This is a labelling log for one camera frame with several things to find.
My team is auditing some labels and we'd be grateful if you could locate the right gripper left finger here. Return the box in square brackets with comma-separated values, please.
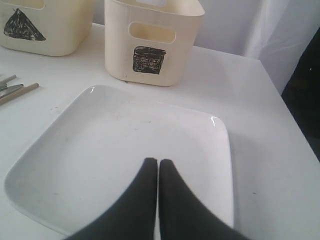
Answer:
[67, 157, 158, 240]

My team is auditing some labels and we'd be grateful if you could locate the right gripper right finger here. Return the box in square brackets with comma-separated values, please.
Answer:
[159, 159, 247, 240]

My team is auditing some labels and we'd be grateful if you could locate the wooden chopstick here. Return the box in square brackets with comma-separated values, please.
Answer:
[0, 83, 40, 106]

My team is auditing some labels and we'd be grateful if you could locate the steel spoon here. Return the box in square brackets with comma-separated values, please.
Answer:
[0, 74, 17, 85]

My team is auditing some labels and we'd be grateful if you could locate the white square plate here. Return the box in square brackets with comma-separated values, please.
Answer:
[4, 85, 234, 235]

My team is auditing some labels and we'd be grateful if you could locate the cream bin with square mark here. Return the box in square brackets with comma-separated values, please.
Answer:
[104, 0, 205, 87]

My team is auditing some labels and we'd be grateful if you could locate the steel table knife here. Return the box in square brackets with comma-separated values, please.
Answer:
[0, 84, 24, 99]

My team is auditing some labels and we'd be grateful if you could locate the cream bin with triangle mark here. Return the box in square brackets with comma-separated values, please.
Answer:
[0, 0, 95, 57]

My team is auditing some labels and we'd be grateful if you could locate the white curtain backdrop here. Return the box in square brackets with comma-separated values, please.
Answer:
[93, 0, 320, 92]

